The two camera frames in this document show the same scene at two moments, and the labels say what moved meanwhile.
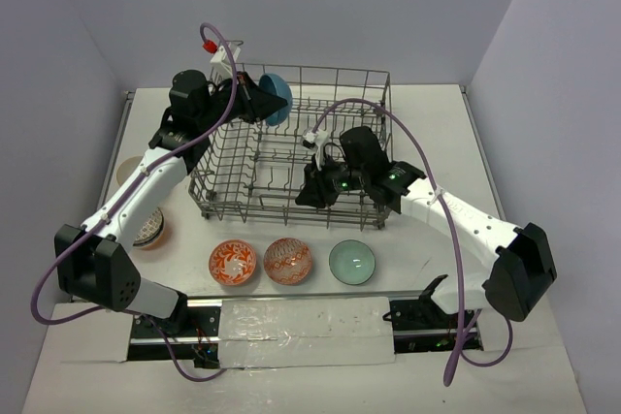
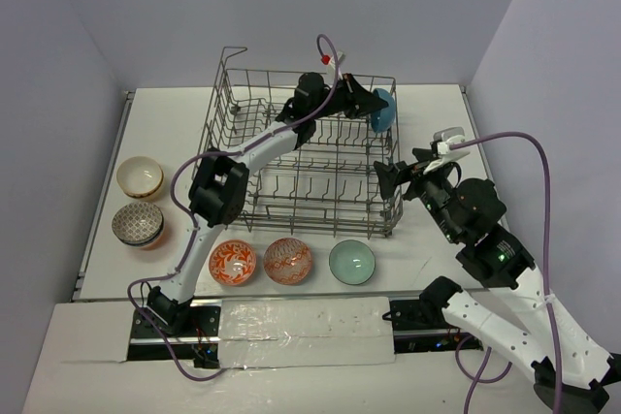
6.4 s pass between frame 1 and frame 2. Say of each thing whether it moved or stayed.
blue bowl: moved
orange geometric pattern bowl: stayed
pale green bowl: stayed
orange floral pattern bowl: stayed
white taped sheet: stayed
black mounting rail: stayed
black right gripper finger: moved
